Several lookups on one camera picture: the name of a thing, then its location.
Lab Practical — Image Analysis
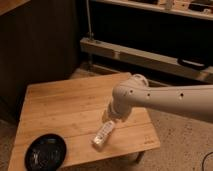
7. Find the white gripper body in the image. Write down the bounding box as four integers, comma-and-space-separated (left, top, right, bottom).
102, 103, 131, 123

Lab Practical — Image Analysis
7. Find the white plastic bottle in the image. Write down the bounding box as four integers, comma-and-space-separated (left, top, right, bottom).
91, 121, 115, 150

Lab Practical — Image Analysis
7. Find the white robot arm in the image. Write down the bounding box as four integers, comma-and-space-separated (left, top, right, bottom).
102, 74, 213, 123

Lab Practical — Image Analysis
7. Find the black ceramic bowl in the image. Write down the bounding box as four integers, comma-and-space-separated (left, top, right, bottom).
24, 134, 67, 171

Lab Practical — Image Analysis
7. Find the wooden table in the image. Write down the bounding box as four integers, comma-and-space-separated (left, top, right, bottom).
8, 73, 160, 171

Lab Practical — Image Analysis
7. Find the metal shelf beam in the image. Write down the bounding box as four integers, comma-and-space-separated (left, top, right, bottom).
80, 37, 213, 83

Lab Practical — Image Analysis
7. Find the metal vertical pole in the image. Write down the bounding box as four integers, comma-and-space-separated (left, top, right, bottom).
86, 0, 94, 40

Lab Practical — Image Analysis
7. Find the upper wooden shelf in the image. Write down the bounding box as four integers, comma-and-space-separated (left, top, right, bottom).
93, 0, 213, 21

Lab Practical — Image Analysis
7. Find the black handle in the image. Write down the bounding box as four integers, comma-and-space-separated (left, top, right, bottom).
177, 58, 209, 70

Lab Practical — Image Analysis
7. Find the black cable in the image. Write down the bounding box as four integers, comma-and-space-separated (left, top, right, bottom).
200, 150, 213, 171

